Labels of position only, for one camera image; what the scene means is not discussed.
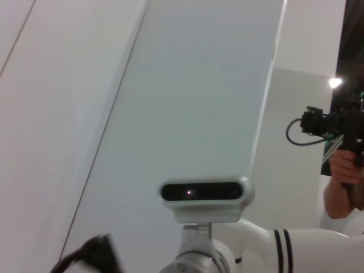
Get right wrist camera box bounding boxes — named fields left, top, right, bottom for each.
left=158, top=175, right=255, bottom=224

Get black video camera rig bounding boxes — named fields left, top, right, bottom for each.
left=300, top=92, right=364, bottom=188

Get cameraman bare hand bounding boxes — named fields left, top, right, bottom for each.
left=328, top=147, right=364, bottom=186

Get black glasses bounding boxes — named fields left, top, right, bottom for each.
left=50, top=233, right=126, bottom=273

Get cameraman bare forearm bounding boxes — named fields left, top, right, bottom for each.
left=324, top=180, right=364, bottom=220

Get black video camera cable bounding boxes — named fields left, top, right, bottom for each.
left=286, top=118, right=328, bottom=147

